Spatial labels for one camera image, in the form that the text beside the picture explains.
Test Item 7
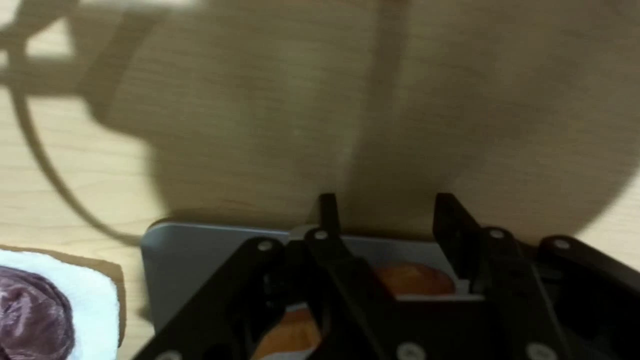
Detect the maroon soft item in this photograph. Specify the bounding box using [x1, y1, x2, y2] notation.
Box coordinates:
[0, 263, 77, 360]

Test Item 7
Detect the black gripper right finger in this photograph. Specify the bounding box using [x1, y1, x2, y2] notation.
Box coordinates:
[433, 191, 640, 360]

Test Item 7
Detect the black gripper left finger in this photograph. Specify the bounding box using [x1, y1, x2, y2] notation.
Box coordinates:
[132, 191, 403, 360]

